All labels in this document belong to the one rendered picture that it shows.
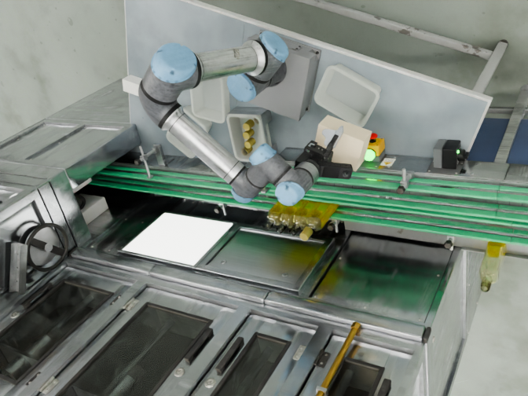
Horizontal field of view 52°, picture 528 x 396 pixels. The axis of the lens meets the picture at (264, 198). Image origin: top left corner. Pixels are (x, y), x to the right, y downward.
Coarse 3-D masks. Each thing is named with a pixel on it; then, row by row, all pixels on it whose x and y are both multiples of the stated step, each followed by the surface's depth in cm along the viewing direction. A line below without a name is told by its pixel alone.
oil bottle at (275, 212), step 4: (276, 204) 219; (280, 204) 218; (272, 208) 217; (276, 208) 216; (280, 208) 216; (284, 208) 216; (268, 212) 215; (272, 212) 214; (276, 212) 214; (280, 212) 214; (268, 216) 214; (272, 216) 213; (276, 216) 213; (276, 220) 213; (276, 224) 214
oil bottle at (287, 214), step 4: (300, 200) 219; (304, 200) 218; (296, 204) 217; (300, 204) 216; (288, 208) 215; (292, 208) 215; (296, 208) 214; (284, 212) 213; (288, 212) 213; (292, 212) 212; (280, 216) 212; (284, 216) 211; (288, 216) 210; (292, 216) 210; (280, 220) 212; (284, 220) 210; (288, 220) 210; (292, 220) 211; (288, 224) 211; (292, 224) 211
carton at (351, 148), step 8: (328, 120) 178; (336, 120) 179; (320, 128) 176; (328, 128) 175; (336, 128) 175; (344, 128) 176; (352, 128) 176; (360, 128) 177; (320, 136) 178; (344, 136) 173; (352, 136) 172; (360, 136) 173; (368, 136) 175; (320, 144) 180; (344, 144) 175; (352, 144) 173; (360, 144) 172; (336, 152) 178; (344, 152) 177; (352, 152) 175; (360, 152) 174; (336, 160) 180; (344, 160) 178; (352, 160) 177; (360, 160) 178
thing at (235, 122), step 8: (232, 120) 233; (240, 120) 237; (232, 128) 234; (240, 128) 239; (256, 128) 235; (232, 136) 235; (240, 136) 240; (256, 136) 238; (264, 136) 227; (232, 144) 237; (240, 144) 241; (256, 144) 240; (240, 152) 242; (240, 160) 240; (248, 160) 238
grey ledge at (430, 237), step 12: (348, 228) 225; (360, 228) 222; (372, 228) 219; (384, 228) 216; (396, 228) 213; (420, 240) 210; (432, 240) 208; (444, 240) 205; (456, 240) 202; (468, 240) 200; (480, 240) 197; (480, 252) 198; (516, 252) 193
